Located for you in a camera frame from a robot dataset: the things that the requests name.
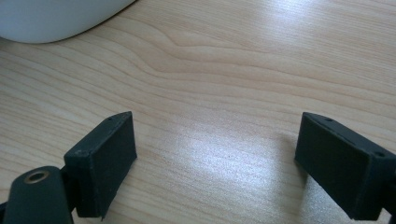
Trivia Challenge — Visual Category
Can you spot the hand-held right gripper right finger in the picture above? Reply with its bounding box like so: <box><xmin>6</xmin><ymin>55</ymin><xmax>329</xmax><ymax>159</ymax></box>
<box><xmin>293</xmin><ymin>111</ymin><xmax>396</xmax><ymax>222</ymax></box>

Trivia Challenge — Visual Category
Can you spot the white rice cooker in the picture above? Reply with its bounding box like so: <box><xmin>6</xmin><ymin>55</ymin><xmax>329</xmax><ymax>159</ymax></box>
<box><xmin>0</xmin><ymin>0</ymin><xmax>137</xmax><ymax>45</ymax></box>

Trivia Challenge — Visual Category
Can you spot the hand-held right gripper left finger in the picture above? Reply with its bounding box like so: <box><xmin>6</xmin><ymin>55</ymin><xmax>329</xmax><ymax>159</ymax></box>
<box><xmin>64</xmin><ymin>111</ymin><xmax>138</xmax><ymax>220</ymax></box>

